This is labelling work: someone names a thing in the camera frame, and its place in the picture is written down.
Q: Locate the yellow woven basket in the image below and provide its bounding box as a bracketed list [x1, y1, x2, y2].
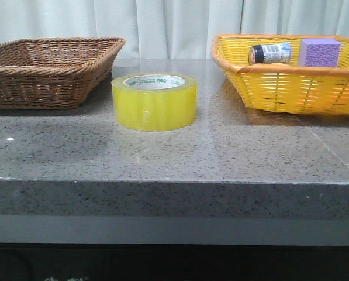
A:
[212, 34, 349, 115]

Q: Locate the white curtain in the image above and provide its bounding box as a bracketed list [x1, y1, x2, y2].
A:
[0, 1, 349, 59]

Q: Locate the yellow packing tape roll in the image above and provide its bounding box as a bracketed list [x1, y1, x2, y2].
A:
[112, 73, 197, 131]

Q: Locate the purple foam block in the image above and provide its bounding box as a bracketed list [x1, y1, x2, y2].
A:
[298, 38, 342, 67]

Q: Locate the small labelled spice jar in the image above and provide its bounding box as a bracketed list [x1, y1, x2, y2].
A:
[248, 42, 291, 65]

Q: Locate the brown wicker basket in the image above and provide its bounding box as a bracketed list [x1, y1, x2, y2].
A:
[0, 37, 126, 109]

